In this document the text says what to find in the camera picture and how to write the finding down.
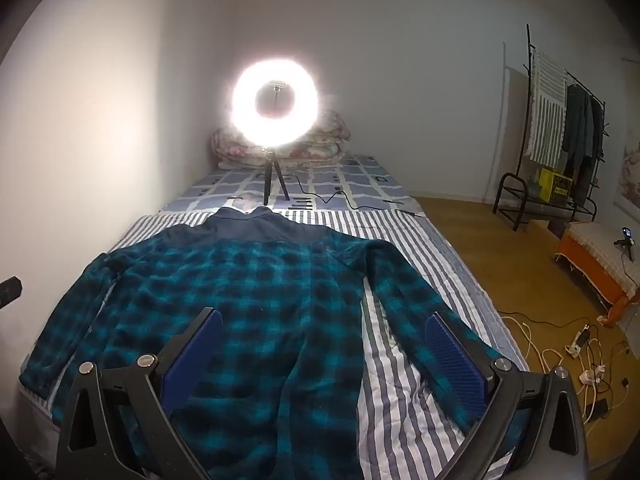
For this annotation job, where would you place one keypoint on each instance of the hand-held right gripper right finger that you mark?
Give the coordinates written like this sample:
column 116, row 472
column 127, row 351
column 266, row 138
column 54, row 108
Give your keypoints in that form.
column 452, row 355

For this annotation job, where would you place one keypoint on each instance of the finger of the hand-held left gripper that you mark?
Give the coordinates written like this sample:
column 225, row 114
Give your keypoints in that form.
column 9, row 291

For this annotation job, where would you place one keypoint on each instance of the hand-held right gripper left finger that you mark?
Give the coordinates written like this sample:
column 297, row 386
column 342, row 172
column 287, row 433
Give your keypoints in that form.
column 195, row 355

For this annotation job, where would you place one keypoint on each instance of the teal plaid fleece shirt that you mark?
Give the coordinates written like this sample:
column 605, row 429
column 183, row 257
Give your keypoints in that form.
column 250, row 285

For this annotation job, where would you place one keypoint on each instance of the blue white striped blanket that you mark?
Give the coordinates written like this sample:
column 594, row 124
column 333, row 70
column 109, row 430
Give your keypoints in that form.
column 410, row 270

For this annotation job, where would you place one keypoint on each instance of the white power strip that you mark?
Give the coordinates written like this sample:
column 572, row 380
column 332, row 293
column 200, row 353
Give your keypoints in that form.
column 580, row 340
column 592, row 376

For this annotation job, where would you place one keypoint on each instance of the orange bench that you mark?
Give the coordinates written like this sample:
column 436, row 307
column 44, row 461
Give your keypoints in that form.
column 585, row 260

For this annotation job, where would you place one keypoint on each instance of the cream checked bench cushion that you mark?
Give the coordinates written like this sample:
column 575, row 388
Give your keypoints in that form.
column 600, row 250

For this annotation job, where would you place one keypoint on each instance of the blue checked bed sheet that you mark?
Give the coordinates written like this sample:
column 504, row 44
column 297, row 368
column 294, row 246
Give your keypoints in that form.
column 360, row 180

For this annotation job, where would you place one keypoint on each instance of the yellow box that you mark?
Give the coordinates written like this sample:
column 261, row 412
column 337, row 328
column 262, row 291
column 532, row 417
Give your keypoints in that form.
column 557, row 185

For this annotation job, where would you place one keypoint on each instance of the folded floral quilt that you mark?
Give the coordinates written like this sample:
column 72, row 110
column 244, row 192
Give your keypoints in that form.
column 337, row 127
column 240, row 147

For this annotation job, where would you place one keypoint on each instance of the black hanging garment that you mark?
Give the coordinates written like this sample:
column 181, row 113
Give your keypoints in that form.
column 597, row 150

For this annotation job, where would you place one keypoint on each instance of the dark green hanging jacket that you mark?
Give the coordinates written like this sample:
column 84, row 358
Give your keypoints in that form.
column 577, row 130

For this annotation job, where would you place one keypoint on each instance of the striped hanging towel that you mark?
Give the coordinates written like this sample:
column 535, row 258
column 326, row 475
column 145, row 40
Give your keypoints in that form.
column 547, row 110

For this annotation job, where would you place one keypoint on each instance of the black metal coat rack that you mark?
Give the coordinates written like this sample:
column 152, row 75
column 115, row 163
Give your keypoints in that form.
column 528, row 60

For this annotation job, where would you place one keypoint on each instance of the small camera on mini tripod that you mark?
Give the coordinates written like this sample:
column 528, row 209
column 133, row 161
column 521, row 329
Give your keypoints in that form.
column 626, row 235

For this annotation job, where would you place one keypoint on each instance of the wall poster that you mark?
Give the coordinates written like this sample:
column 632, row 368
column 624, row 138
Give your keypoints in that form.
column 632, row 170

